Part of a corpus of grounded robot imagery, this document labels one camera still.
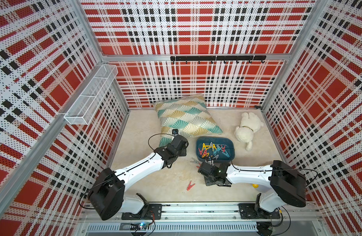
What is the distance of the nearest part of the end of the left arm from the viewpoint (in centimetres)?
60

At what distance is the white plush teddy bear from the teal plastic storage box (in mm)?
74

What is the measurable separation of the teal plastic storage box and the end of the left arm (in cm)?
28

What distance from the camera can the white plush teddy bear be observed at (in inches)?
37.5
